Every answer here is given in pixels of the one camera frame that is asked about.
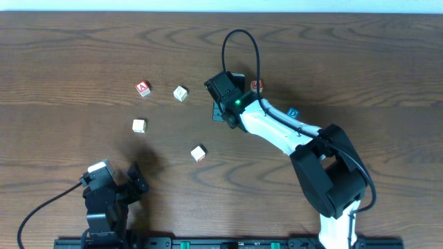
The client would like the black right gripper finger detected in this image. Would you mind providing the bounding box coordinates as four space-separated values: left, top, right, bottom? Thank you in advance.
231 73 246 91
213 101 224 121

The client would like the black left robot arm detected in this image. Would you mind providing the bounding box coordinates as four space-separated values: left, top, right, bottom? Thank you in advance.
80 160 149 246

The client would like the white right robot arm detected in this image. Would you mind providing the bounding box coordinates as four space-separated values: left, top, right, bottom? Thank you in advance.
204 72 373 248

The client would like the red letter E block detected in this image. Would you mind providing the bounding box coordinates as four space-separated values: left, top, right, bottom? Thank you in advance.
251 79 264 93

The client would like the white block with number three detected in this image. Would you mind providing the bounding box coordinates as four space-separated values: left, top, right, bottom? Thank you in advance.
173 86 188 102

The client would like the white block with cow picture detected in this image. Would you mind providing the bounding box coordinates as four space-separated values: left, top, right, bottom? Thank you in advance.
132 119 146 133

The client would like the white block near centre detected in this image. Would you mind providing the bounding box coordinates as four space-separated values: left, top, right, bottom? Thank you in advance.
190 145 206 162

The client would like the blue letter D block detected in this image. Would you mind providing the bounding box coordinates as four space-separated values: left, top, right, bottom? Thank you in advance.
287 107 300 119

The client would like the red letter A block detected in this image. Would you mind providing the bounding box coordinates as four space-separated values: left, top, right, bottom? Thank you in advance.
135 80 151 97

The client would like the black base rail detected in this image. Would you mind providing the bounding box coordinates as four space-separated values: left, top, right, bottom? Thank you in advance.
53 236 405 249

